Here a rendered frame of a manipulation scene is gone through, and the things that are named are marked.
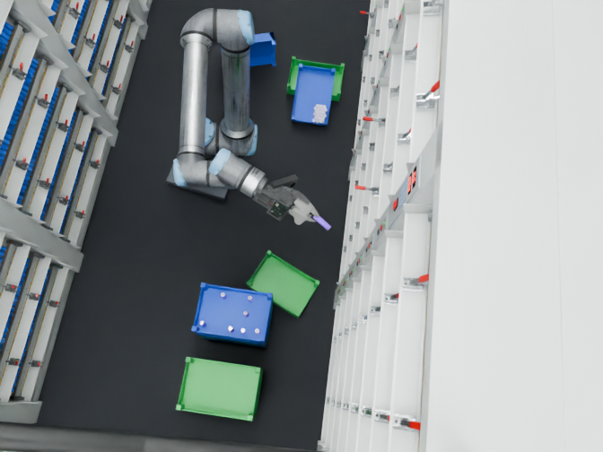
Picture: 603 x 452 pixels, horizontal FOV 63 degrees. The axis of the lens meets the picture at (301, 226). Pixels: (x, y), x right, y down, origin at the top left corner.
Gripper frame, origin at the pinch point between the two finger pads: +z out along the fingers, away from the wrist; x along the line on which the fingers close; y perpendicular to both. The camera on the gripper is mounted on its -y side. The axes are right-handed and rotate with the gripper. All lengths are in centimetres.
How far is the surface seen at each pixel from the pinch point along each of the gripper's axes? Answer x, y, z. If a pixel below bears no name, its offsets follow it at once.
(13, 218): -61, 21, -93
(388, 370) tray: 16, 51, 30
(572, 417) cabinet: 56, 72, 42
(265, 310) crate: -66, -6, 6
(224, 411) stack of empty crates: -87, 31, 13
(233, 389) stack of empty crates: -83, 23, 12
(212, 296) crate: -73, -3, -16
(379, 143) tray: 15.7, -32.9, 7.0
